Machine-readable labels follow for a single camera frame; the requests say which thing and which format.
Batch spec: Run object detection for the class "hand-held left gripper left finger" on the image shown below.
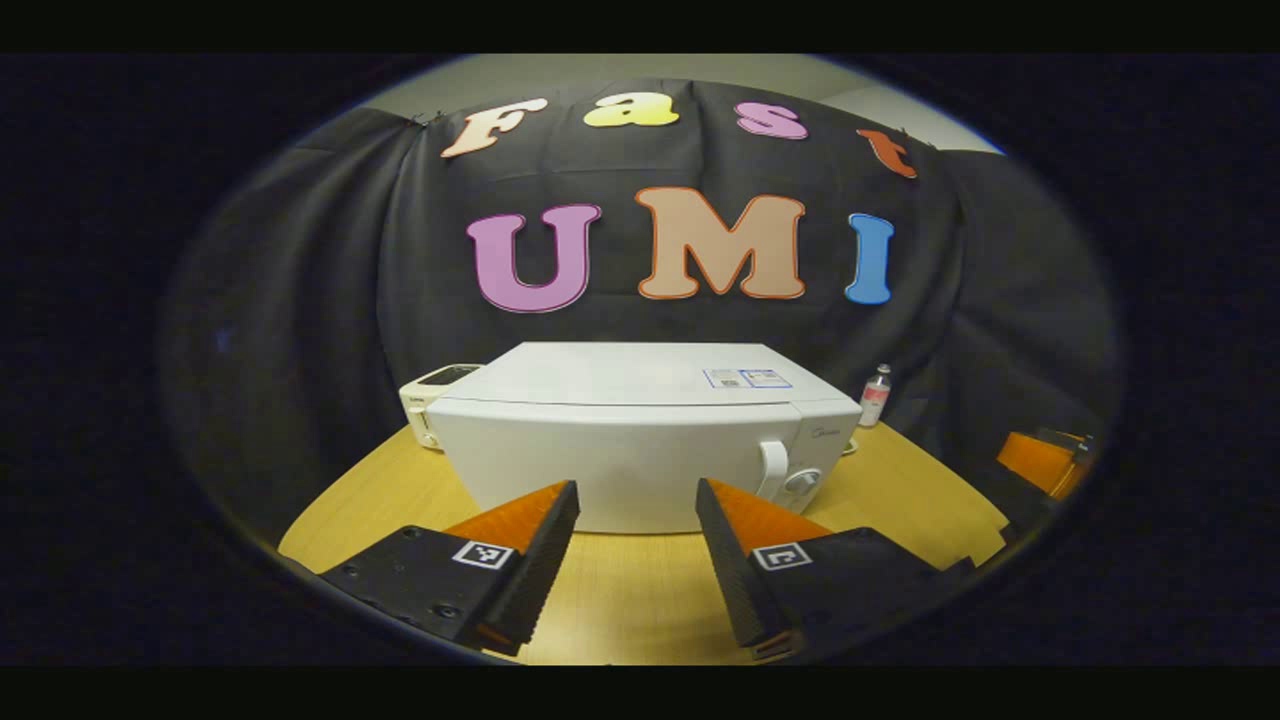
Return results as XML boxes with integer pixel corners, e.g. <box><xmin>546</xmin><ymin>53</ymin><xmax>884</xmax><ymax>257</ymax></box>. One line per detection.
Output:
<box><xmin>318</xmin><ymin>480</ymin><xmax>582</xmax><ymax>659</ymax></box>

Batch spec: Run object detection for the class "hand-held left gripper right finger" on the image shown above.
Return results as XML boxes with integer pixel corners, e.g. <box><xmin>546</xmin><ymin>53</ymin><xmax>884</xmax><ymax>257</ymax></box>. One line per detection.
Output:
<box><xmin>695</xmin><ymin>477</ymin><xmax>979</xmax><ymax>664</ymax></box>

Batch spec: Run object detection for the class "white microwave oven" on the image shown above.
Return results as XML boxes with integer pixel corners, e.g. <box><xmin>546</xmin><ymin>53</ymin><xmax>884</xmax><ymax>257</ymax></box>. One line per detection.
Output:
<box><xmin>427</xmin><ymin>342</ymin><xmax>864</xmax><ymax>535</ymax></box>

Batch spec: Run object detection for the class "clear bottle with pink label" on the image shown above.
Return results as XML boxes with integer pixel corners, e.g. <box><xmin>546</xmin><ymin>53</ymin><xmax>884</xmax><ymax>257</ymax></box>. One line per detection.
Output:
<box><xmin>858</xmin><ymin>363</ymin><xmax>893</xmax><ymax>429</ymax></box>

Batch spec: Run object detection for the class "white toaster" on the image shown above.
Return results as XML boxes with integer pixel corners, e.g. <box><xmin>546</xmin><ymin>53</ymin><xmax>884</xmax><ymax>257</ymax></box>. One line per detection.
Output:
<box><xmin>398</xmin><ymin>363</ymin><xmax>485</xmax><ymax>452</ymax></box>

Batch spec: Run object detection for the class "black backdrop cloth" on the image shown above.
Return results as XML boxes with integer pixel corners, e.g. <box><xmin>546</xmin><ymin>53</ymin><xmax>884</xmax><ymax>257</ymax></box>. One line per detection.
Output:
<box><xmin>165</xmin><ymin>80</ymin><xmax>1121</xmax><ymax>561</ymax></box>

